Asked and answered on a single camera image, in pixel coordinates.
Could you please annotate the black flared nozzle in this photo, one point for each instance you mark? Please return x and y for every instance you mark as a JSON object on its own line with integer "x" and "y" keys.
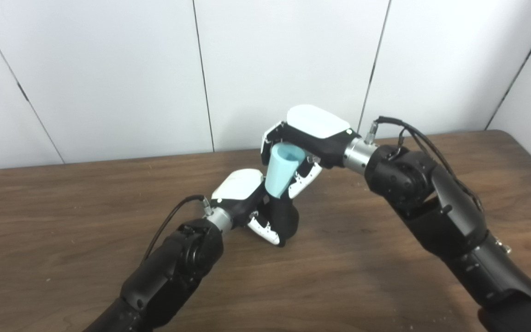
{"x": 284, "y": 219}

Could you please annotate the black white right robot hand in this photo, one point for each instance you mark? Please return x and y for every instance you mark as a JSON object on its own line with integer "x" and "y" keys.
{"x": 316, "y": 127}

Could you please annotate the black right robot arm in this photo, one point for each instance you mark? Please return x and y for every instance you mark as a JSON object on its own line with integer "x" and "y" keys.
{"x": 450, "y": 216}

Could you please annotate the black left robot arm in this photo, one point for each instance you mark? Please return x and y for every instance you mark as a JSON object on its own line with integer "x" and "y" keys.
{"x": 173, "y": 267}

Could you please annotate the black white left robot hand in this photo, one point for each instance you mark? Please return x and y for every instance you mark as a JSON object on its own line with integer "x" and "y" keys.
{"x": 240, "y": 189}

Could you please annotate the light blue cup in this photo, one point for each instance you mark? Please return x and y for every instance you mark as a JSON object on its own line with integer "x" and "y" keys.
{"x": 279, "y": 177}

